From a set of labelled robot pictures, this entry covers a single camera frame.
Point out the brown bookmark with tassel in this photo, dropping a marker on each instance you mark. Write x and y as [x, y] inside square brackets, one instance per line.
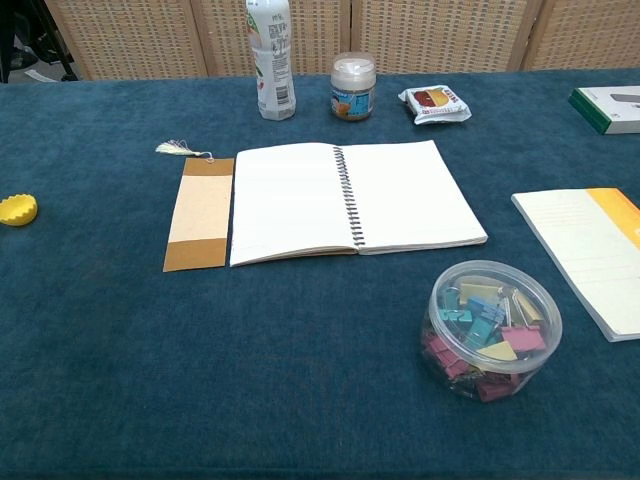
[200, 215]

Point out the white green USB hub box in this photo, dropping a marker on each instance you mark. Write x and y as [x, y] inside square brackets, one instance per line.
[612, 112]

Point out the yellow binder clip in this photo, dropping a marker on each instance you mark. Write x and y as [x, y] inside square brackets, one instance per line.
[498, 351]
[477, 291]

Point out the white bottle with yellow cap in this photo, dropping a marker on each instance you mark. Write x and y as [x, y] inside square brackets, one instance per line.
[274, 60]

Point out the dark blue table mat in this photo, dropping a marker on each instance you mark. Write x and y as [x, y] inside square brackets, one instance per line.
[100, 350]

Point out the clear round binder clip tub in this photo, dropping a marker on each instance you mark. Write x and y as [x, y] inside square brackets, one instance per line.
[542, 350]

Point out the teal binder clip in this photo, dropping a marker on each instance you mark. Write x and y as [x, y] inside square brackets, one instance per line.
[456, 316]

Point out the pink binder clip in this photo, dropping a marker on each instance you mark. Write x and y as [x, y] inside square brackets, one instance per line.
[524, 338]
[495, 387]
[445, 356]

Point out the blue binder clip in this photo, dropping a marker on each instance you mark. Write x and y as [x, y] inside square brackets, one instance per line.
[487, 311]

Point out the woven folding screen panel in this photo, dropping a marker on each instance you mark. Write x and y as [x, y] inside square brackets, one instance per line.
[440, 35]
[130, 40]
[585, 35]
[320, 30]

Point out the white snack packet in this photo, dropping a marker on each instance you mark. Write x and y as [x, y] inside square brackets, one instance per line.
[435, 104]

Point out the small clear jar blue label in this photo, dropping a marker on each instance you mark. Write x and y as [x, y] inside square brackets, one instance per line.
[352, 90]

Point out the yellow white Lexicon notepad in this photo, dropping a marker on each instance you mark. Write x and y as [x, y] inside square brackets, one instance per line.
[580, 250]

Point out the yellow round cap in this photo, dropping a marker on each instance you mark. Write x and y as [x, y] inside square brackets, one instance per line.
[17, 212]

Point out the black tripod stand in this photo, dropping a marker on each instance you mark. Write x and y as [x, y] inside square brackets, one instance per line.
[67, 65]

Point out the open spiral notebook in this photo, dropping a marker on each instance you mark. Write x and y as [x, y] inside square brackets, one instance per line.
[290, 200]

